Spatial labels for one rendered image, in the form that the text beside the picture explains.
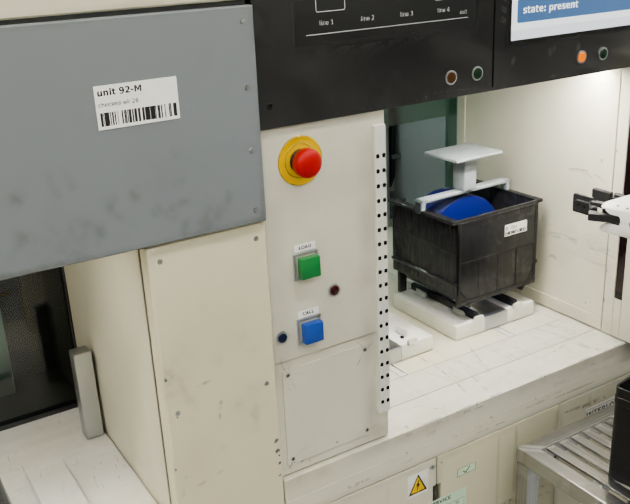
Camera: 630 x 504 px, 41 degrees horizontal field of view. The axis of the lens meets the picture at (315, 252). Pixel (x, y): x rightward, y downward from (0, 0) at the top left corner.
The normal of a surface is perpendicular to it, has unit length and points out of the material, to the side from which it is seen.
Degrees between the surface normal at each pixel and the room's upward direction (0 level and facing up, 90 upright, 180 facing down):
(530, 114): 90
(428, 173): 90
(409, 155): 90
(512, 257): 90
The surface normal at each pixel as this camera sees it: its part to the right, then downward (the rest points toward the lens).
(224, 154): 0.53, 0.28
